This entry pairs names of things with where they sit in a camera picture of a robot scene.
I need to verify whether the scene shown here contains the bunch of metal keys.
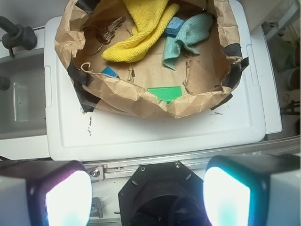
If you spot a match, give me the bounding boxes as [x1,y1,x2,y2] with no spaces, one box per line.
[82,16,126,56]

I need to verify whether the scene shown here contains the white plastic bin lid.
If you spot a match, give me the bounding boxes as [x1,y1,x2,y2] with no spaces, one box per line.
[44,0,267,161]

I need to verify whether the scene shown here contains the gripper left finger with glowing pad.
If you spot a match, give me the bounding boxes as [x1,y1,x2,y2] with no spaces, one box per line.
[0,160,92,226]

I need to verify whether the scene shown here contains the yellow microfiber cloth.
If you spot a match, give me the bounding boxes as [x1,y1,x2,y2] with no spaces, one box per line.
[102,0,180,63]

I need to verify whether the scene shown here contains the teal microfiber cloth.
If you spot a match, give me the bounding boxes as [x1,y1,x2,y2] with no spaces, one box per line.
[163,12,214,70]

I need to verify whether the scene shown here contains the blue sponge block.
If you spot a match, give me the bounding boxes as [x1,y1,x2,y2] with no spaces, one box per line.
[164,16,185,38]

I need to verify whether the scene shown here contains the small blue flat block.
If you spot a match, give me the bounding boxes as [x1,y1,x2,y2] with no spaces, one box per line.
[101,66,119,78]

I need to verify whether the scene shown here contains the aluminium extrusion rail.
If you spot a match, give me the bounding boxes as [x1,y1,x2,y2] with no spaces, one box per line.
[84,135,301,183]

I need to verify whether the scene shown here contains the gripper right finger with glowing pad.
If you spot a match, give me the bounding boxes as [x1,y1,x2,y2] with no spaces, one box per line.
[203,154,301,226]

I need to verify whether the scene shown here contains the clear plastic container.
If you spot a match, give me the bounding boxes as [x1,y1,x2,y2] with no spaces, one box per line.
[0,53,46,139]

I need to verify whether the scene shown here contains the crumpled brown paper bag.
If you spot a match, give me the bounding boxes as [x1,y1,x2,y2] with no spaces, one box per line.
[55,0,249,119]

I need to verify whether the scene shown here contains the black knob clamp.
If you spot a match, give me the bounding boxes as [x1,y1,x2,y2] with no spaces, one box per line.
[0,16,38,58]

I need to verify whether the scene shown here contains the black octagonal mount plate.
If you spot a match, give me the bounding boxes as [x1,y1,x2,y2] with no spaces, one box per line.
[118,161,211,226]

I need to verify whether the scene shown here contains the green flat plastic block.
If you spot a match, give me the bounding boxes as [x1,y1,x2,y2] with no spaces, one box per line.
[148,86,182,104]

